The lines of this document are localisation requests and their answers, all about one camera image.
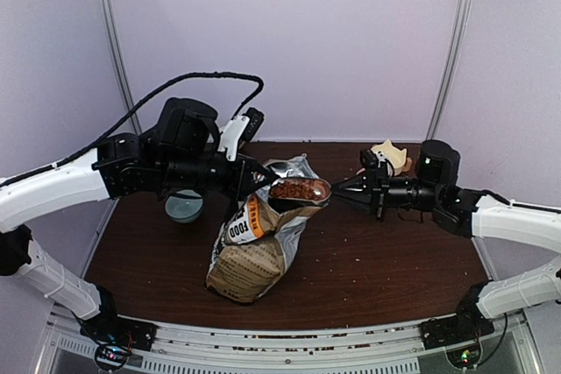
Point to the aluminium corner post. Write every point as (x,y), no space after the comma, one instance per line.
(116,55)
(462,13)

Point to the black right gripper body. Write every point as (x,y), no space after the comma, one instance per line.
(415,194)

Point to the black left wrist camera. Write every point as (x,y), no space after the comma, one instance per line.
(240,129)

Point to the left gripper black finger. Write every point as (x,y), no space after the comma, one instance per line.
(250,186)
(254,171)

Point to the aluminium front frame rail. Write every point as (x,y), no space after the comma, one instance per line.
(391,348)

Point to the right aluminium table rail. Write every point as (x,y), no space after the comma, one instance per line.
(485,258)

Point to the brown kibble in scoop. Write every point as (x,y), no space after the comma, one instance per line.
(296,190)

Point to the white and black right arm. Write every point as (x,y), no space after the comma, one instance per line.
(462,212)

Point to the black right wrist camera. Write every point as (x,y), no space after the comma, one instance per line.
(377,161)

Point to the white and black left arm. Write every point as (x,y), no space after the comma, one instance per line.
(185,149)

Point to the right aluminium corner post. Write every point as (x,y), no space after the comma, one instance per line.
(462,13)

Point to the right arm base board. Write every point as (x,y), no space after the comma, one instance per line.
(465,356)

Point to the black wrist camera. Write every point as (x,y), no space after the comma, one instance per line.
(240,129)
(377,161)

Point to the left aluminium corner post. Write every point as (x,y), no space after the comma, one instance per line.
(116,55)

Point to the cream cat-ear pet bowl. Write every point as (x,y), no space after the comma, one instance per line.
(396,156)

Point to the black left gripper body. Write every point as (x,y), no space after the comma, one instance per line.
(190,174)

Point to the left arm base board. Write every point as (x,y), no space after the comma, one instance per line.
(111,357)

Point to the brown dog food bag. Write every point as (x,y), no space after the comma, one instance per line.
(255,248)

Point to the light green ceramic bowl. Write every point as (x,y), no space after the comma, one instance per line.
(184,210)

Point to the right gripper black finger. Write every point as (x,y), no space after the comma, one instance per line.
(360,184)
(358,202)

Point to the silver metal food scoop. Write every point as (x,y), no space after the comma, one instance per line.
(283,205)

